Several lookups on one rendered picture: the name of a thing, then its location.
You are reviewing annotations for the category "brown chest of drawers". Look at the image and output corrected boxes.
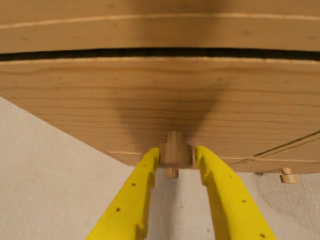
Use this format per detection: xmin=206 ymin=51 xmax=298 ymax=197
xmin=0 ymin=14 xmax=320 ymax=167

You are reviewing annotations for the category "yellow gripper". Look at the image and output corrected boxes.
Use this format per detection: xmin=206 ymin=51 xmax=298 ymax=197
xmin=85 ymin=146 xmax=278 ymax=240

